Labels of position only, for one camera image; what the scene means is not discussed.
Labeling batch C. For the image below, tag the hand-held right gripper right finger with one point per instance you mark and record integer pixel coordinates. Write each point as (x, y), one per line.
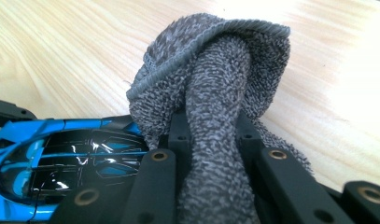
(250, 137)

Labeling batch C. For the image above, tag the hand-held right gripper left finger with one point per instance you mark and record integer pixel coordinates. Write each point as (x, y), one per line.
(180, 130)

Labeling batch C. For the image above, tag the blue toy car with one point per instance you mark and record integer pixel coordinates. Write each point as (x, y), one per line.
(29, 137)

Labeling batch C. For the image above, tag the grey terry towel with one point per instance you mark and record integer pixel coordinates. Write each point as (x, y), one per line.
(215, 124)

